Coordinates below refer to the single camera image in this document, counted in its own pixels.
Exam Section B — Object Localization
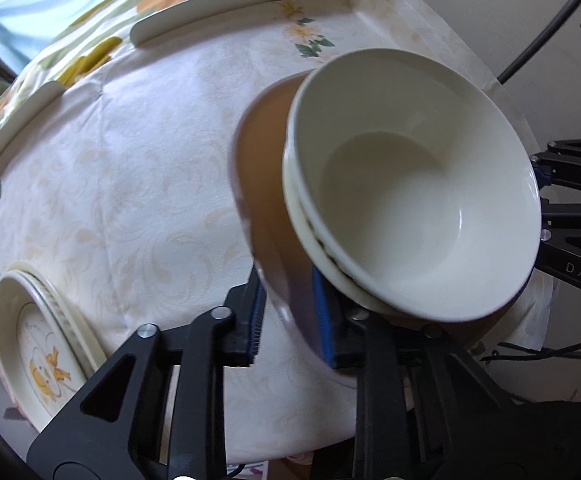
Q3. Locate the cream round bowl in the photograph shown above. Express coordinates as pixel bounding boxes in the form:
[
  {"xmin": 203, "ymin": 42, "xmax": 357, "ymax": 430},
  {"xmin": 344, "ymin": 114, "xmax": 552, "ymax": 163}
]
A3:
[{"xmin": 284, "ymin": 48, "xmax": 541, "ymax": 323}]

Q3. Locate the pink square bowl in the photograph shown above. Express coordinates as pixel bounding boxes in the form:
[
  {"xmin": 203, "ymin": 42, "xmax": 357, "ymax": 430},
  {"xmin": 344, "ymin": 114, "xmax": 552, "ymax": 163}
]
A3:
[{"xmin": 227, "ymin": 70, "xmax": 520, "ymax": 391}]

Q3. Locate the cartoon printed plate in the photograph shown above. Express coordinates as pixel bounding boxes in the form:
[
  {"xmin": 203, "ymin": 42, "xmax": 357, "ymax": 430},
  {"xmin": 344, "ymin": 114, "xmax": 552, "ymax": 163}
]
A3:
[{"xmin": 0, "ymin": 262, "xmax": 107, "ymax": 431}]

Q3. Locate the floral white tablecloth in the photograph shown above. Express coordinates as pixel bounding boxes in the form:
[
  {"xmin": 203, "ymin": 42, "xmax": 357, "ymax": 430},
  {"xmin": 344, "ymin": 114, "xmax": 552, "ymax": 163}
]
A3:
[{"xmin": 0, "ymin": 0, "xmax": 538, "ymax": 464}]

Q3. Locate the grey tray edge left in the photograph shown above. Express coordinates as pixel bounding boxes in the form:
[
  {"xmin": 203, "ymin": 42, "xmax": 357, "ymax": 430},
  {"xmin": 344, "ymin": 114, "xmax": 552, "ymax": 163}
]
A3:
[{"xmin": 0, "ymin": 80, "xmax": 67, "ymax": 155}]

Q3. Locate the floral green striped duvet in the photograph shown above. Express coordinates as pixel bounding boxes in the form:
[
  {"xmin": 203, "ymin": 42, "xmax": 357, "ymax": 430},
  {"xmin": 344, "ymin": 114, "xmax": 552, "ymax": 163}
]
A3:
[{"xmin": 0, "ymin": 0, "xmax": 187, "ymax": 127}]

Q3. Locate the black stand cable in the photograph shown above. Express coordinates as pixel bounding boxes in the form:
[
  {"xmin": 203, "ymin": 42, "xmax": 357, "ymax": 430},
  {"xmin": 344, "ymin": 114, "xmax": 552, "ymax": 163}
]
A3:
[{"xmin": 497, "ymin": 0, "xmax": 581, "ymax": 86}]

